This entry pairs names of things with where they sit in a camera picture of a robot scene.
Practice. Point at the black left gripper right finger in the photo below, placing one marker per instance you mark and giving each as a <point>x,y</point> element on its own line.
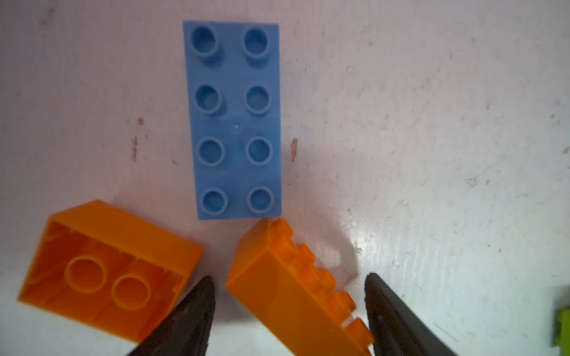
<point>395,328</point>

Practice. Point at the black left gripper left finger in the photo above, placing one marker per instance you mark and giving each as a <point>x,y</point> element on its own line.
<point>186,330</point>

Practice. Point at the orange long brick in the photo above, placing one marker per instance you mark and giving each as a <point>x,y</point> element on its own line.
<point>278,282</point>

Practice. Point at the orange small brick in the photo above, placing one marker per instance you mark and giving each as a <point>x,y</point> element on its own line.
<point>101,266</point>

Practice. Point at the green brick upside down front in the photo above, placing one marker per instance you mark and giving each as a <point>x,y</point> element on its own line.
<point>562,331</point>

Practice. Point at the blue long brick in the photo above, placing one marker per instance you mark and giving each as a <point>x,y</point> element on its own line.
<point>233,84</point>

